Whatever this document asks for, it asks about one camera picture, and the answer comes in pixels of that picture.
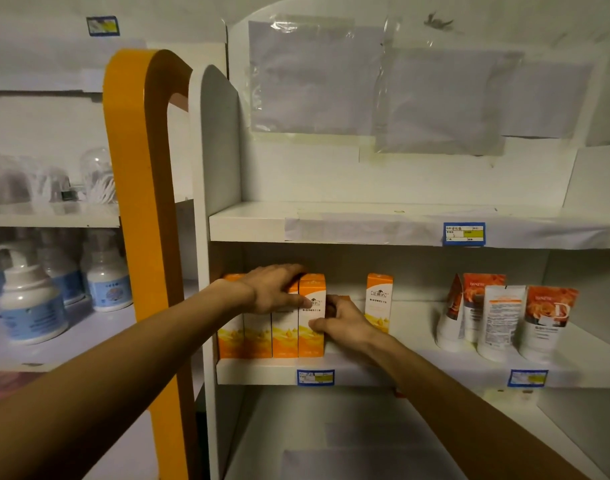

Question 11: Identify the orange and white product box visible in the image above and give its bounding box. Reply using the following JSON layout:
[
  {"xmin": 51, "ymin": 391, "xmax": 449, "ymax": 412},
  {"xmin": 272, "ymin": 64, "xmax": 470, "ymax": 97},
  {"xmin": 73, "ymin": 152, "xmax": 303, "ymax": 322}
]
[
  {"xmin": 271, "ymin": 282, "xmax": 300, "ymax": 359},
  {"xmin": 243, "ymin": 310, "xmax": 274, "ymax": 360},
  {"xmin": 218, "ymin": 274, "xmax": 246, "ymax": 360},
  {"xmin": 365, "ymin": 273, "xmax": 394, "ymax": 335},
  {"xmin": 298, "ymin": 273, "xmax": 327, "ymax": 359}
]

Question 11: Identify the white cream tube text side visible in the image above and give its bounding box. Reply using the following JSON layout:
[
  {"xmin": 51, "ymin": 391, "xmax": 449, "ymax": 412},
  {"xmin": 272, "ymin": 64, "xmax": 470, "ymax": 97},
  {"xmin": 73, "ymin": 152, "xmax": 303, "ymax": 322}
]
[{"xmin": 477, "ymin": 285, "xmax": 527, "ymax": 363}]

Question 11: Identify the orange and white cream tube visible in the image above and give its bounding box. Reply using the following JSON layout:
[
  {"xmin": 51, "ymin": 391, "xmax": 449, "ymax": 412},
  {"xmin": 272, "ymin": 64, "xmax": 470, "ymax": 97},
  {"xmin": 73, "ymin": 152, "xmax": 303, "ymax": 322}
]
[
  {"xmin": 435, "ymin": 274, "xmax": 466, "ymax": 352},
  {"xmin": 518, "ymin": 286, "xmax": 580, "ymax": 365},
  {"xmin": 462, "ymin": 273, "xmax": 507, "ymax": 344}
]

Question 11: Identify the pink packet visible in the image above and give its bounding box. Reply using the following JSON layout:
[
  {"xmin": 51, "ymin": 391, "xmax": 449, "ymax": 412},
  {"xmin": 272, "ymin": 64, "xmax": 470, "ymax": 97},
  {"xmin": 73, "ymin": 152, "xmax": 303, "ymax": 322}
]
[{"xmin": 0, "ymin": 371, "xmax": 46, "ymax": 403}]

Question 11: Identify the paper sheet in plastic sleeve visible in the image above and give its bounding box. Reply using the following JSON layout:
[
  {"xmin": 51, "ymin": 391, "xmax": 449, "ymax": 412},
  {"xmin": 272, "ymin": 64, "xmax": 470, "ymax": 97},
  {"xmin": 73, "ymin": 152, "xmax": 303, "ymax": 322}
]
[
  {"xmin": 248, "ymin": 14, "xmax": 387, "ymax": 136},
  {"xmin": 374, "ymin": 44, "xmax": 525, "ymax": 156}
]

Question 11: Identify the white paper sheet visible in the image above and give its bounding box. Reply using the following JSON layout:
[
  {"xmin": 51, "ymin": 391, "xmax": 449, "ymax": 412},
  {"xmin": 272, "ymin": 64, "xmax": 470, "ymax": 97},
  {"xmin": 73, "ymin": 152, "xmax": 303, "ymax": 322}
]
[{"xmin": 501, "ymin": 59, "xmax": 594, "ymax": 140}]

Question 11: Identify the white paper strip on shelf edge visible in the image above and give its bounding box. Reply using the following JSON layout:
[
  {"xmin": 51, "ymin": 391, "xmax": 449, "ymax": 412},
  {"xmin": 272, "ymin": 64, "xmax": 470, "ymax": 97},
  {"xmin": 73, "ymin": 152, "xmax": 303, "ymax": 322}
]
[{"xmin": 284, "ymin": 213, "xmax": 610, "ymax": 249}]

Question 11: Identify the blue and yellow price label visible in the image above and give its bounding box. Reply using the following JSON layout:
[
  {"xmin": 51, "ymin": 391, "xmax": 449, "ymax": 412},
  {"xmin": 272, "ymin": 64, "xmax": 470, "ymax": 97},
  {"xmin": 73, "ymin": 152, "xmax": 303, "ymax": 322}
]
[
  {"xmin": 443, "ymin": 222, "xmax": 487, "ymax": 247},
  {"xmin": 507, "ymin": 369, "xmax": 549, "ymax": 389},
  {"xmin": 86, "ymin": 16, "xmax": 121, "ymax": 37},
  {"xmin": 297, "ymin": 369, "xmax": 336, "ymax": 387}
]

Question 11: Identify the person's right hand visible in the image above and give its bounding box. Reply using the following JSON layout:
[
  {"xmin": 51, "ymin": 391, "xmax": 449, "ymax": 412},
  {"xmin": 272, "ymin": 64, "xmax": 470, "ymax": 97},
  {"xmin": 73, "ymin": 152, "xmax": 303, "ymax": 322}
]
[{"xmin": 308, "ymin": 295, "xmax": 384, "ymax": 354}]

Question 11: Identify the person's left hand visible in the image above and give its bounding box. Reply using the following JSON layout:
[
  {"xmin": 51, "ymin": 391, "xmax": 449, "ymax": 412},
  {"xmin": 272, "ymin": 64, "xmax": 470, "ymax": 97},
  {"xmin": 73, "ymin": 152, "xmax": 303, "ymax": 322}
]
[{"xmin": 236, "ymin": 264, "xmax": 307, "ymax": 315}]

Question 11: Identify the white neighbouring shelf unit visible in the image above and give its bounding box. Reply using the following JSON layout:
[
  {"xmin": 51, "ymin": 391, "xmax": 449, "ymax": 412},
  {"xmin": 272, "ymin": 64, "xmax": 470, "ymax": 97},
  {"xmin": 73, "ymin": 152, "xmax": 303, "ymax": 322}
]
[{"xmin": 0, "ymin": 41, "xmax": 228, "ymax": 480}]

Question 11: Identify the clear cotton swab container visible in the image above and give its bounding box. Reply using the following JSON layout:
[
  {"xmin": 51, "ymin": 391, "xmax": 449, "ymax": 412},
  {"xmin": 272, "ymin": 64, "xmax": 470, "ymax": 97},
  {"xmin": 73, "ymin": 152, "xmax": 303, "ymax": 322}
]
[{"xmin": 79, "ymin": 147, "xmax": 118, "ymax": 205}]

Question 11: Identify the person's right forearm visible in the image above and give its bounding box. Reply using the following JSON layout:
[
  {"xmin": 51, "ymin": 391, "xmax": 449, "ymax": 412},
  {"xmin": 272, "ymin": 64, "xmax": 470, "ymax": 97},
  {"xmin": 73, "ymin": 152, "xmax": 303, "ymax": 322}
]
[{"xmin": 366, "ymin": 335, "xmax": 592, "ymax": 480}]

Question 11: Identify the person's left forearm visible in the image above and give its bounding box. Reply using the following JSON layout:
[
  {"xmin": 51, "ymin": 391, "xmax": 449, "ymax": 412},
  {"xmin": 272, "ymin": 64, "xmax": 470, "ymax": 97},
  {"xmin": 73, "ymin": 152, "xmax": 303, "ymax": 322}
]
[{"xmin": 0, "ymin": 280, "xmax": 256, "ymax": 480}]

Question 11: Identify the orange shelf end frame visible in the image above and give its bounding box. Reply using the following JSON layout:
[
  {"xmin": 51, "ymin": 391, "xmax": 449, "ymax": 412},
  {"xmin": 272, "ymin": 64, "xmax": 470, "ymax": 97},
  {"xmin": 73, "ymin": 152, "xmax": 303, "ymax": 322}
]
[{"xmin": 103, "ymin": 48, "xmax": 201, "ymax": 480}]

